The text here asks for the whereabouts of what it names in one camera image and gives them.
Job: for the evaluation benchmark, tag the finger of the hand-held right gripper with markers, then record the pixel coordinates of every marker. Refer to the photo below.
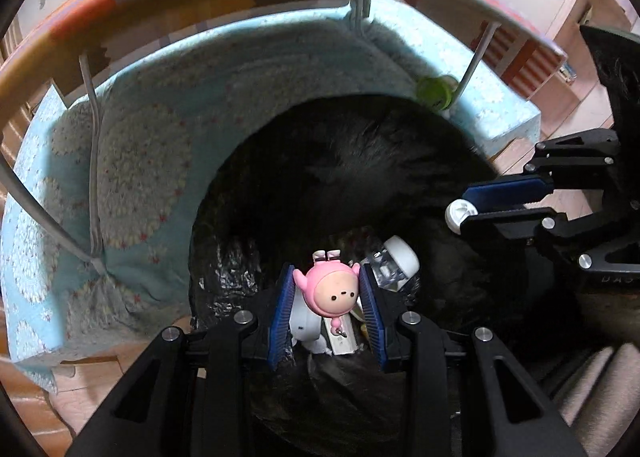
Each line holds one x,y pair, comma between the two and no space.
505,192
510,224

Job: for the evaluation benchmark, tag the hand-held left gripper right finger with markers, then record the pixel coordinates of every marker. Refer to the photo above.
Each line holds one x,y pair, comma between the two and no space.
374,319

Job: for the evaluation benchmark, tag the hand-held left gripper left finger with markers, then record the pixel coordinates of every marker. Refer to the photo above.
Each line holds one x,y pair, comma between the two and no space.
282,319

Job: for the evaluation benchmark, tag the white plastic case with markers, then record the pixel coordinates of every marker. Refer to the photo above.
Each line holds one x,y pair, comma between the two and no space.
306,326

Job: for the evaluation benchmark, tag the pink toy figure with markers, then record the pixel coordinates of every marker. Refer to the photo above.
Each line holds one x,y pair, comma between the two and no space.
320,287

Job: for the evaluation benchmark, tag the silver pill blister pack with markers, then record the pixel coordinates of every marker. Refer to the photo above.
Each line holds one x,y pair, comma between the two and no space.
382,269

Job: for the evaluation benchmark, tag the small white plastic piece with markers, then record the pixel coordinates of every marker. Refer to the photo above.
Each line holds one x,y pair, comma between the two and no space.
456,217

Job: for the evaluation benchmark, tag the clear plastic bottle white cap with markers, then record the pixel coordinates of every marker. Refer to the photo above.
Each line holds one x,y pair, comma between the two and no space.
404,257

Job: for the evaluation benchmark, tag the black plastic bin bag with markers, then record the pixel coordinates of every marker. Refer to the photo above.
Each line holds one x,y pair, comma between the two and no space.
350,162

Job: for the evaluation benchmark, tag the beige curtain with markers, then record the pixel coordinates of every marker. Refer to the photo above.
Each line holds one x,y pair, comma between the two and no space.
595,379

